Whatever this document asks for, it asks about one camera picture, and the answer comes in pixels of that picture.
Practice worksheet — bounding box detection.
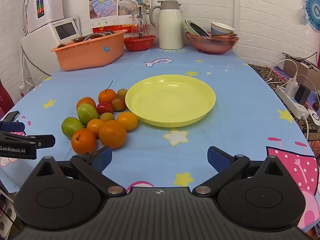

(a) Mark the green mango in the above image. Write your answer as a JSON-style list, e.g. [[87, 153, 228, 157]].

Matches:
[[61, 117, 85, 138], [77, 103, 100, 127]]

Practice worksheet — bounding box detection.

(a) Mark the white and blue bowl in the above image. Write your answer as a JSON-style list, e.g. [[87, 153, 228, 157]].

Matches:
[[210, 21, 235, 36]]

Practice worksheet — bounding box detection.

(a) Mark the orange plastic basket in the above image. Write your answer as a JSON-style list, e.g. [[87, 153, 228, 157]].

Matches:
[[51, 29, 128, 71]]

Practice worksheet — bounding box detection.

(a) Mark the white round gadget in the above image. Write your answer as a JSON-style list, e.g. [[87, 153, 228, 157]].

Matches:
[[307, 109, 320, 127]]

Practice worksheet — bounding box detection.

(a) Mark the leopard print cloth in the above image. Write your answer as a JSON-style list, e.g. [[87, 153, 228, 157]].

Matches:
[[249, 64, 320, 140]]

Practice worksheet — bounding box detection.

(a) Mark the white power strip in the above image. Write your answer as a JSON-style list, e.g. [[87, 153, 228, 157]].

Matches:
[[276, 86, 320, 128]]

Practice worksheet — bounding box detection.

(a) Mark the cardboard box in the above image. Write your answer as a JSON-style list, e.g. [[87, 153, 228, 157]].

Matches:
[[282, 52, 320, 85]]

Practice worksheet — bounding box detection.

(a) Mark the red patterned bowl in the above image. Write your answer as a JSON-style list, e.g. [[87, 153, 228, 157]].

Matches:
[[212, 31, 238, 38]]

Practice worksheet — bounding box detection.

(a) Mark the pink glass bowl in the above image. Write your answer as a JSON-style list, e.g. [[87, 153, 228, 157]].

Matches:
[[185, 32, 240, 54]]

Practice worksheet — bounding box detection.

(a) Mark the white charger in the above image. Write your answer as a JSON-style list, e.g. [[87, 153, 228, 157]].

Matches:
[[285, 79, 299, 97]]

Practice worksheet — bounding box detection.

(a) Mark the white appliance with screen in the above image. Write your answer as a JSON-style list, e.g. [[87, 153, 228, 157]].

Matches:
[[20, 17, 82, 80]]

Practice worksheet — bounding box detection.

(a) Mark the blue round wall decoration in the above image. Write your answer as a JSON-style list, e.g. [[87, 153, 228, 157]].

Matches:
[[301, 0, 320, 32]]

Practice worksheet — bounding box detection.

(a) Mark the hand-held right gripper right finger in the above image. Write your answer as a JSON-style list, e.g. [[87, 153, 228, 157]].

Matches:
[[192, 146, 285, 197]]

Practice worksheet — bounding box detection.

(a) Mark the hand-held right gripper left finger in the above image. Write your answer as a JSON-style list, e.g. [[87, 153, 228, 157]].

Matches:
[[32, 146, 127, 197]]

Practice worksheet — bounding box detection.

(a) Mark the yellow plastic plate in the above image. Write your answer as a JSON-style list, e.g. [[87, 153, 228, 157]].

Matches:
[[125, 74, 216, 128]]

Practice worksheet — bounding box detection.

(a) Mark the wall poster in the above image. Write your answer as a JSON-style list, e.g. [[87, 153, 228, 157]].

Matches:
[[89, 0, 152, 34]]

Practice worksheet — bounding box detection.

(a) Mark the blue printed tablecloth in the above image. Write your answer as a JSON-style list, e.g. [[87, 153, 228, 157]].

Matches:
[[0, 46, 318, 230]]

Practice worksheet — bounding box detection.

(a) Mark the small orange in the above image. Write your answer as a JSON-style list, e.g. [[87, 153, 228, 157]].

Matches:
[[87, 119, 104, 137], [117, 112, 139, 131]]

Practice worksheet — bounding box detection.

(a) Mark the white cable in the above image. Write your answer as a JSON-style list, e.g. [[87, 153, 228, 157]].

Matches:
[[265, 59, 300, 84]]

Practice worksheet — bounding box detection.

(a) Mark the dark red chair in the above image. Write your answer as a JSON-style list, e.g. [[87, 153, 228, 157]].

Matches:
[[0, 79, 15, 119]]

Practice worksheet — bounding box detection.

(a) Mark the medium orange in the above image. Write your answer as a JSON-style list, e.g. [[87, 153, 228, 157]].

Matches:
[[76, 97, 97, 111], [71, 128, 97, 155]]

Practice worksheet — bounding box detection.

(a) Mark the orange with stem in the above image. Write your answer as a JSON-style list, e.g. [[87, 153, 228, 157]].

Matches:
[[98, 81, 117, 103]]

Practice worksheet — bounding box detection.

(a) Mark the reddish green plum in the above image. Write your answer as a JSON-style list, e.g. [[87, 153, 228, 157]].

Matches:
[[111, 96, 128, 112]]

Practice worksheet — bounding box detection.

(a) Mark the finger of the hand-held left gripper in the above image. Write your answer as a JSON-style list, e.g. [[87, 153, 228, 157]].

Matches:
[[0, 110, 26, 136], [0, 129, 56, 148]]

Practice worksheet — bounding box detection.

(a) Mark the black power adapter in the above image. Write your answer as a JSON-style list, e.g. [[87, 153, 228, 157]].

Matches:
[[294, 84, 311, 105]]

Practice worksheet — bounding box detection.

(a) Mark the large orange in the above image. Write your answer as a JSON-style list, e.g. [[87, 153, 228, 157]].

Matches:
[[99, 120, 127, 149]]

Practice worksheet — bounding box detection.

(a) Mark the red plastic basket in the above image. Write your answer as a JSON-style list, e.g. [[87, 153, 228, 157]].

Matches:
[[123, 35, 157, 52]]

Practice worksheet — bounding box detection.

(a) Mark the white thermos jug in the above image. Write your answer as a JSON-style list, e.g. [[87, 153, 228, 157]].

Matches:
[[149, 0, 184, 50]]

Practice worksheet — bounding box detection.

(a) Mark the glass pitcher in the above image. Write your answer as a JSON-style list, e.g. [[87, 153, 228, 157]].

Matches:
[[130, 7, 150, 39]]

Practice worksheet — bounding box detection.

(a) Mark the pale green bowl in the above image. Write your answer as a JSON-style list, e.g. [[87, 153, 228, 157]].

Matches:
[[184, 19, 210, 37]]

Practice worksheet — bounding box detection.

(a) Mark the red apple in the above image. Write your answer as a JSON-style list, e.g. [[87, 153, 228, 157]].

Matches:
[[96, 102, 114, 116]]

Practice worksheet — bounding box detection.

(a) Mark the white water purifier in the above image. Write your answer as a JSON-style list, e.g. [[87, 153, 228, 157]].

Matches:
[[25, 0, 64, 34]]

